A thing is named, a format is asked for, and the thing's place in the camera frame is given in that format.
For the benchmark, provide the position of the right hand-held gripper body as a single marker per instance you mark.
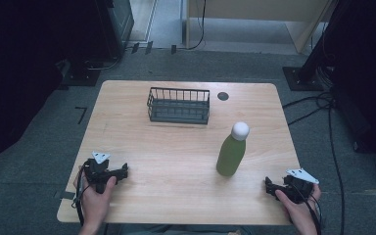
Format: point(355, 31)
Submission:
point(298, 187)

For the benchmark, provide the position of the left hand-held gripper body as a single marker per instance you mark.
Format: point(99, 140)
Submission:
point(97, 169)

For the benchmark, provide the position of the green bottle with white cap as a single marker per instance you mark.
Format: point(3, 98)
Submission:
point(233, 151)

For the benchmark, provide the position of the person's right hand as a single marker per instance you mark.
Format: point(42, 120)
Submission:
point(298, 212)

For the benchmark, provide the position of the person's left hand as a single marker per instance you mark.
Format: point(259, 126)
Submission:
point(94, 204)

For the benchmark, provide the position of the grey tape patch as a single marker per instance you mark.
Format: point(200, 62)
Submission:
point(66, 195)

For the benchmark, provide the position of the dark stand base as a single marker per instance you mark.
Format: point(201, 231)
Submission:
point(81, 76)

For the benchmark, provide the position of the dark round table grommet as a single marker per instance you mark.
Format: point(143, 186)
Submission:
point(223, 96)

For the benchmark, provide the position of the dark cabinet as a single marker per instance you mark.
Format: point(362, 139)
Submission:
point(117, 23)

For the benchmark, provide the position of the black stand with base plate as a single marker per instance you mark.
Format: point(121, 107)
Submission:
point(310, 65)

